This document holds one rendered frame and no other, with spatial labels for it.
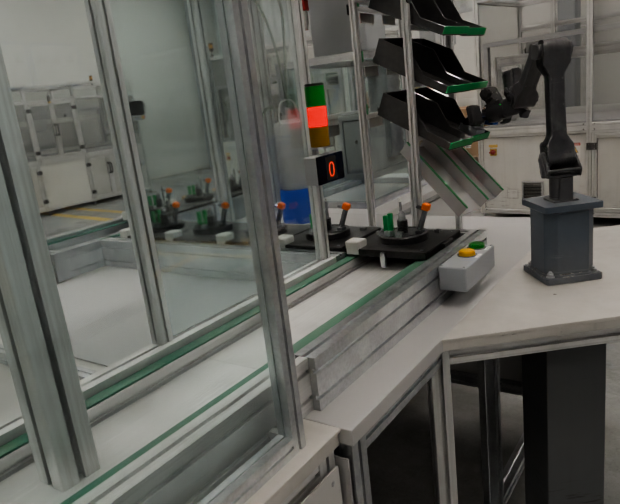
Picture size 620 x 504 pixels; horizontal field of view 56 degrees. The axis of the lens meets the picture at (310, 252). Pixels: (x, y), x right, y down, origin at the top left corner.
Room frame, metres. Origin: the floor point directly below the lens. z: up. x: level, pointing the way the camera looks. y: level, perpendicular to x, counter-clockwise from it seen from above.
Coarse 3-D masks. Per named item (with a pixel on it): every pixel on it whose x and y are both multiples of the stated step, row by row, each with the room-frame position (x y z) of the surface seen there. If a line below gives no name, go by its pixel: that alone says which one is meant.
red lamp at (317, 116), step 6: (306, 108) 1.51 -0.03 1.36; (312, 108) 1.49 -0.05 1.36; (318, 108) 1.49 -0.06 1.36; (324, 108) 1.50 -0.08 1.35; (312, 114) 1.49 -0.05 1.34; (318, 114) 1.49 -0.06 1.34; (324, 114) 1.50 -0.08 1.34; (312, 120) 1.49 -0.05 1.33; (318, 120) 1.49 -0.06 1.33; (324, 120) 1.50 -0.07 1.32; (312, 126) 1.49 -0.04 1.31; (318, 126) 1.49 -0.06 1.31
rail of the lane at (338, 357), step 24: (456, 240) 1.55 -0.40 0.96; (480, 240) 1.58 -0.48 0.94; (432, 264) 1.36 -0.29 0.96; (408, 288) 1.21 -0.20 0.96; (432, 288) 1.31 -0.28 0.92; (360, 312) 1.10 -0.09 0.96; (384, 312) 1.12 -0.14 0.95; (408, 312) 1.20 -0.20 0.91; (336, 336) 0.99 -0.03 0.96; (360, 336) 1.05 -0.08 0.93; (384, 336) 1.11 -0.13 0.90; (312, 360) 0.91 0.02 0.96; (336, 360) 0.96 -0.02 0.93; (360, 360) 1.03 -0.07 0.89; (312, 384) 0.92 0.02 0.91; (336, 384) 0.96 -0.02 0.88
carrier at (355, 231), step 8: (328, 216) 1.74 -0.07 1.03; (328, 224) 1.74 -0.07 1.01; (336, 224) 1.80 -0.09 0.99; (328, 232) 1.70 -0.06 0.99; (336, 232) 1.69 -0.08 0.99; (344, 232) 1.70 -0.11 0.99; (352, 232) 1.75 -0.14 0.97; (360, 232) 1.74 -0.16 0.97; (368, 232) 1.72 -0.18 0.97; (328, 240) 1.68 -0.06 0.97; (336, 240) 1.67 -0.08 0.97; (344, 240) 1.66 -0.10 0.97; (336, 248) 1.59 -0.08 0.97; (344, 248) 1.60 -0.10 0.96
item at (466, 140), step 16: (384, 96) 1.88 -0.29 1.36; (400, 96) 1.95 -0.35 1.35; (416, 96) 1.94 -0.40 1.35; (384, 112) 1.88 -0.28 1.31; (400, 112) 1.84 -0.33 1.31; (432, 112) 1.90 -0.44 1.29; (432, 128) 1.87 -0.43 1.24; (448, 128) 1.86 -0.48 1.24; (448, 144) 1.72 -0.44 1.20; (464, 144) 1.77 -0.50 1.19
